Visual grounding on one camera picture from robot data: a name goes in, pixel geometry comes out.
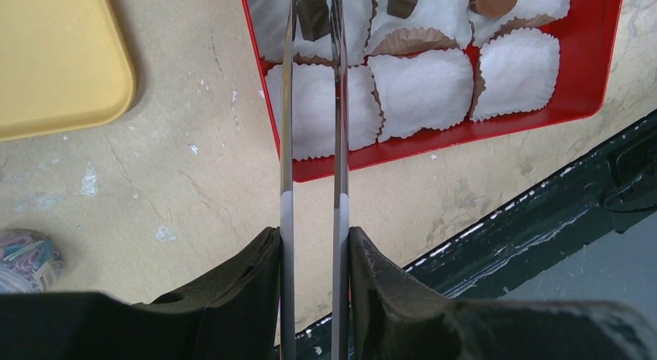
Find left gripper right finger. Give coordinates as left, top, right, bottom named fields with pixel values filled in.
left=349, top=227, right=656, bottom=359

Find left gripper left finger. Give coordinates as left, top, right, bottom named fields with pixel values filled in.
left=1, top=227, right=281, bottom=359

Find metal tongs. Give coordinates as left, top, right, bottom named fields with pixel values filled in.
left=278, top=0, right=349, bottom=359

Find dark cube chocolate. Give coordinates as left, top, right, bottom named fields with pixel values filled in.
left=297, top=0, right=330, bottom=42

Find brown chocolate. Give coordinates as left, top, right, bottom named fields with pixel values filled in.
left=387, top=0, right=418, bottom=19

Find round dark chocolate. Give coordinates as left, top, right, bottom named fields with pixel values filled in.
left=469, top=0, right=518, bottom=18

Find red chocolate box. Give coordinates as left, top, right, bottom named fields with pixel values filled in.
left=242, top=0, right=621, bottom=169

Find yellow tray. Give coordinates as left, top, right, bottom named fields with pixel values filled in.
left=1, top=0, right=137, bottom=142

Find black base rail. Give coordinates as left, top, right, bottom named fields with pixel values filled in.
left=277, top=110, right=657, bottom=360

